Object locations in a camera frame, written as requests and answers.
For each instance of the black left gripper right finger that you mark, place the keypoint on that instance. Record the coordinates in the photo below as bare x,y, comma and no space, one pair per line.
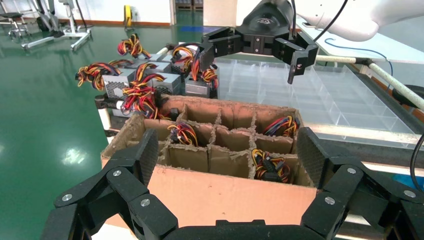
344,185

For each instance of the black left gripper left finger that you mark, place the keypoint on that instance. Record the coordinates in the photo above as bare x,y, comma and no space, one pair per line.
126,185

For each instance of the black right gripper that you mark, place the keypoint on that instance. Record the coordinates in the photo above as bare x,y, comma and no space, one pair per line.
265,20

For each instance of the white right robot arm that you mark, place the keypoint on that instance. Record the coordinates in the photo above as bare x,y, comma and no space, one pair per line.
357,16

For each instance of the black phone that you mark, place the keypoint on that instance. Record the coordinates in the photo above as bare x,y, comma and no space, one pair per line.
308,24

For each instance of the blue plastic item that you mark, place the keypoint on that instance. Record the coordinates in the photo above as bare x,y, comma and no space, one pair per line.
405,184

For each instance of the white padded rack pipe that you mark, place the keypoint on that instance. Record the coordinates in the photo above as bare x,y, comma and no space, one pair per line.
105,121
334,59
162,50
397,85

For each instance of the grey computer power supply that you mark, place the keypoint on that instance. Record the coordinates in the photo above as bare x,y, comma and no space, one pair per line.
154,57
114,82
170,82
197,89
130,65
162,67
179,69

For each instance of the black pipe corner clamp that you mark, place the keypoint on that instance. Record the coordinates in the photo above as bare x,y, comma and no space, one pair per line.
104,102

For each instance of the clear plastic compartment tray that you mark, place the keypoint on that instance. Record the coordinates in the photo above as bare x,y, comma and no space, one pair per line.
331,99

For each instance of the brown divided cardboard box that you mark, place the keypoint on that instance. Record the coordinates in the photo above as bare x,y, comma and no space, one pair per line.
215,195

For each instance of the black round seat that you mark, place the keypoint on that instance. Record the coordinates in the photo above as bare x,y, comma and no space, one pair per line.
399,97

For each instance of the black pipe joint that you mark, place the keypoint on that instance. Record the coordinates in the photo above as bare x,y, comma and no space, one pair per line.
364,62

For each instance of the white office table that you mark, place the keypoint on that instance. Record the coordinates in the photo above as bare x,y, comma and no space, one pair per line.
404,44

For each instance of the grey metal floor stand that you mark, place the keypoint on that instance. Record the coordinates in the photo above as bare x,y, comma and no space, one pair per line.
70,20

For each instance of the black wheeled equipment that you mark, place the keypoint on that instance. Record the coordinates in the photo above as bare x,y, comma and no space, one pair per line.
49,28

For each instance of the black seat metal chair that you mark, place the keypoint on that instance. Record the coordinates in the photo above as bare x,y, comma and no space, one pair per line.
11,15

